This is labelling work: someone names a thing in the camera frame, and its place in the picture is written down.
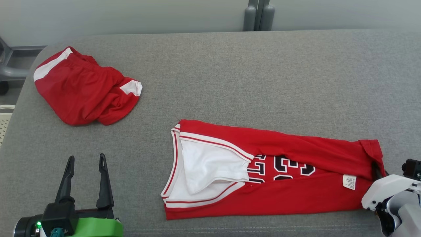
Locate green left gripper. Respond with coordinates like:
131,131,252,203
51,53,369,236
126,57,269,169
54,153,124,237

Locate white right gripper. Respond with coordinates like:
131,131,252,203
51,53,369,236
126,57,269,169
362,162,421,211

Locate red basketball jersey number 23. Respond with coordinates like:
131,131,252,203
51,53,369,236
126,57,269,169
161,119,385,220

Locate red shorts with white stripe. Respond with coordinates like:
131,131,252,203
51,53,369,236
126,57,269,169
33,46,143,126

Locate white plastic laundry basket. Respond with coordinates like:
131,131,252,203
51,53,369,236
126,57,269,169
0,105,15,147

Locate grey metal frame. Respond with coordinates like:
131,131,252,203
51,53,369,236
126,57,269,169
0,36,46,96

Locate grey partition post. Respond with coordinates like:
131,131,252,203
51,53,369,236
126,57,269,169
243,0,275,32

